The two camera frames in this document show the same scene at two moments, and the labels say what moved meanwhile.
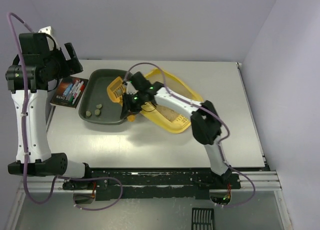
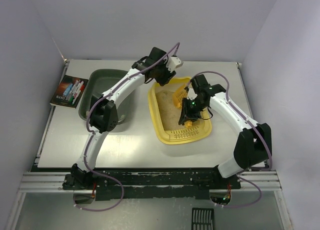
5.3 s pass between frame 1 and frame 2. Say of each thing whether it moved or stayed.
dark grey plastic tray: stayed
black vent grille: stayed
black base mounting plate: stayed
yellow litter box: moved
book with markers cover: stayed
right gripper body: moved
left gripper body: moved
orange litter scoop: moved
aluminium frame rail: stayed
